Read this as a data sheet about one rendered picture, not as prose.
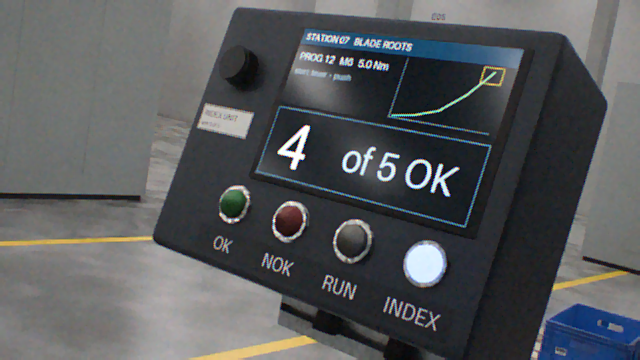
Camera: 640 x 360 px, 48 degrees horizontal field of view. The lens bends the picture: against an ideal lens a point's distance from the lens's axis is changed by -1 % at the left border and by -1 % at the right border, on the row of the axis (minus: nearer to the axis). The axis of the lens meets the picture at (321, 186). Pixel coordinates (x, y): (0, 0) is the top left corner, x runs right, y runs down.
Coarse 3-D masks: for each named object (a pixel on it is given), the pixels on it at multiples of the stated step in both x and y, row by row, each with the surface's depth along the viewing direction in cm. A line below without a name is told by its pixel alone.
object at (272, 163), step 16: (288, 112) 48; (304, 112) 47; (320, 112) 47; (272, 128) 49; (288, 128) 48; (304, 128) 47; (320, 128) 46; (272, 144) 48; (288, 144) 47; (304, 144) 47; (320, 144) 46; (272, 160) 48; (288, 160) 47; (304, 160) 46; (320, 160) 46; (272, 176) 47; (288, 176) 47; (304, 176) 46
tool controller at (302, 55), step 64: (256, 64) 51; (320, 64) 48; (384, 64) 45; (448, 64) 42; (512, 64) 40; (576, 64) 41; (192, 128) 53; (256, 128) 50; (384, 128) 44; (448, 128) 41; (512, 128) 39; (576, 128) 43; (192, 192) 51; (256, 192) 48; (320, 192) 45; (384, 192) 42; (448, 192) 40; (512, 192) 38; (576, 192) 46; (192, 256) 50; (256, 256) 47; (320, 256) 44; (384, 256) 41; (512, 256) 39; (320, 320) 49; (384, 320) 40; (448, 320) 38; (512, 320) 42
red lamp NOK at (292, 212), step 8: (280, 208) 46; (288, 208) 45; (296, 208) 45; (304, 208) 45; (280, 216) 45; (288, 216) 45; (296, 216) 45; (304, 216) 45; (280, 224) 45; (288, 224) 45; (296, 224) 45; (304, 224) 45; (280, 232) 45; (288, 232) 45; (296, 232) 45; (304, 232) 45; (288, 240) 45; (296, 240) 45
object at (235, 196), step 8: (224, 192) 49; (232, 192) 48; (240, 192) 48; (248, 192) 48; (224, 200) 48; (232, 200) 48; (240, 200) 48; (248, 200) 48; (224, 208) 48; (232, 208) 48; (240, 208) 48; (248, 208) 48; (224, 216) 49; (232, 216) 48; (240, 216) 48; (232, 224) 48
